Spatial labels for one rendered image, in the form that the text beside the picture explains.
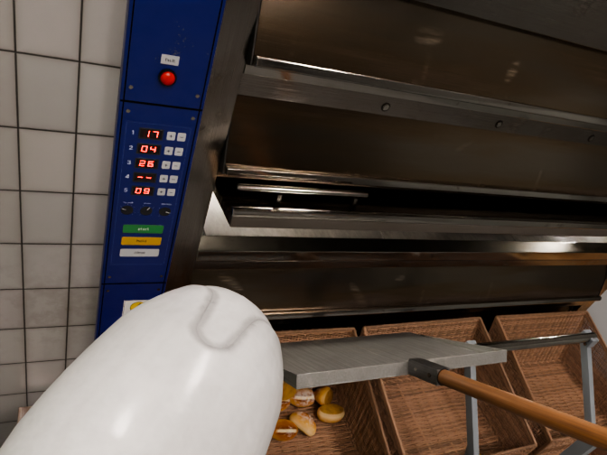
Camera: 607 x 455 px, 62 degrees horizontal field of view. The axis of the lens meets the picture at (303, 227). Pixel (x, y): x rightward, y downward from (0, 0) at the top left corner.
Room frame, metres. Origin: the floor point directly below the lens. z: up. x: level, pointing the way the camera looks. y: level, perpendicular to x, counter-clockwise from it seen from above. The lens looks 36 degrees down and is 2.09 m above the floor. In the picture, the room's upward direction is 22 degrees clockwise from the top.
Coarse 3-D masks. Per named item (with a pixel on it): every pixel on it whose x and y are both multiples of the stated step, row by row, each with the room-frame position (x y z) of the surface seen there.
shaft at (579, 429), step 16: (448, 384) 0.67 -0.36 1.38; (464, 384) 0.66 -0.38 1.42; (480, 384) 0.65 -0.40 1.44; (496, 400) 0.60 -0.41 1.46; (512, 400) 0.59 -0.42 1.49; (528, 400) 0.59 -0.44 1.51; (528, 416) 0.56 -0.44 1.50; (544, 416) 0.55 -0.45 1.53; (560, 416) 0.54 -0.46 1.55; (560, 432) 0.53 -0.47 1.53; (576, 432) 0.51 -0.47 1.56; (592, 432) 0.50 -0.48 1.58
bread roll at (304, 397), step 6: (300, 390) 1.09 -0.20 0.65; (306, 390) 1.10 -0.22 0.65; (312, 390) 1.12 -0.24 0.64; (294, 396) 1.06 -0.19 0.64; (300, 396) 1.07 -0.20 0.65; (306, 396) 1.07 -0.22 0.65; (312, 396) 1.08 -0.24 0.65; (294, 402) 1.05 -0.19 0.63; (300, 402) 1.05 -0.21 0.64; (306, 402) 1.06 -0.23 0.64; (312, 402) 1.08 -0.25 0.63
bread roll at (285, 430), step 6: (282, 420) 0.96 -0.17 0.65; (288, 420) 0.97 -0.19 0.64; (276, 426) 0.93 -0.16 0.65; (282, 426) 0.93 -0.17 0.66; (288, 426) 0.94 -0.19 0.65; (294, 426) 0.96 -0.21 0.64; (276, 432) 0.91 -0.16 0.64; (282, 432) 0.92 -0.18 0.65; (288, 432) 0.93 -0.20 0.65; (294, 432) 0.94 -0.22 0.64; (276, 438) 0.91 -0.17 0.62; (282, 438) 0.91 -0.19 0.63; (288, 438) 0.92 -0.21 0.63
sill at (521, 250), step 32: (224, 256) 1.01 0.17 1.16; (256, 256) 1.06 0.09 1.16; (288, 256) 1.11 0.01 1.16; (320, 256) 1.16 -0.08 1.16; (352, 256) 1.22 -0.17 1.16; (384, 256) 1.29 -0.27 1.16; (416, 256) 1.35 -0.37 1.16; (448, 256) 1.42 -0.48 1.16; (480, 256) 1.50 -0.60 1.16; (512, 256) 1.58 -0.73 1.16; (544, 256) 1.67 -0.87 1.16; (576, 256) 1.76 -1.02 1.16
